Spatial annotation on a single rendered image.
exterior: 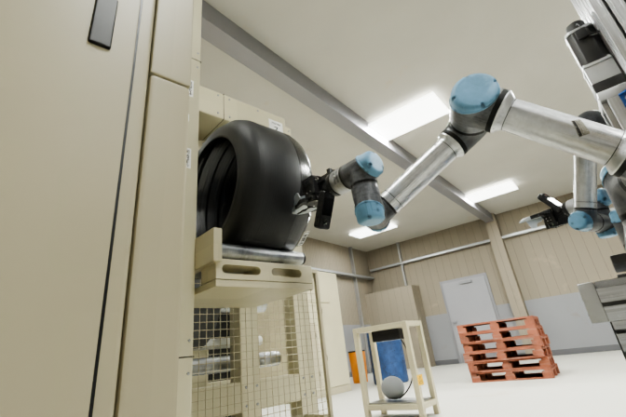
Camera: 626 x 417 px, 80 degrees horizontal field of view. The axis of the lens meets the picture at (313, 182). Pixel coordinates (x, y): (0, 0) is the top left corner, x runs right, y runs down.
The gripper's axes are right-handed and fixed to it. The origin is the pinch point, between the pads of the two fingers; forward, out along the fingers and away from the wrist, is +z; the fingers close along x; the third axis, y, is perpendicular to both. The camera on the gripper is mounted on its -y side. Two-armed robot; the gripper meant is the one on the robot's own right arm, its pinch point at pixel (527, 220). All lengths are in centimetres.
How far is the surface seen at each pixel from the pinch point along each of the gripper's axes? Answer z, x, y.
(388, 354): 513, 261, 94
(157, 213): -70, -171, 10
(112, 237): -72, -175, 13
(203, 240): 0, -152, -7
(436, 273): 743, 669, -48
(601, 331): 437, 787, 175
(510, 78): 121, 299, -220
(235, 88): 249, -37, -266
